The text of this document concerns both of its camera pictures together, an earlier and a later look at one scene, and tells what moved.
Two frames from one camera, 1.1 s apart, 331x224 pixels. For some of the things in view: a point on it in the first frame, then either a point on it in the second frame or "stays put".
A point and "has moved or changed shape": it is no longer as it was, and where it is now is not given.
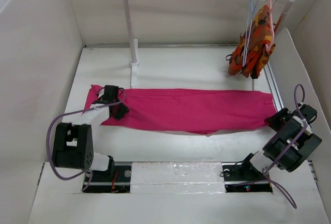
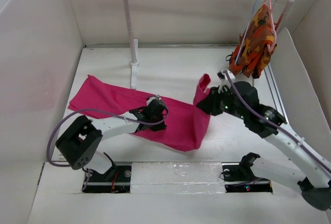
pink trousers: x=206 y=111 has moved or changed shape
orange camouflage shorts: x=254 y=46 stays put
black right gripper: x=273 y=120 -> x=211 y=104
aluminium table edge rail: x=276 y=95 stays put
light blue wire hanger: x=251 y=9 has moved or changed shape
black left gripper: x=123 y=110 -> x=159 y=127
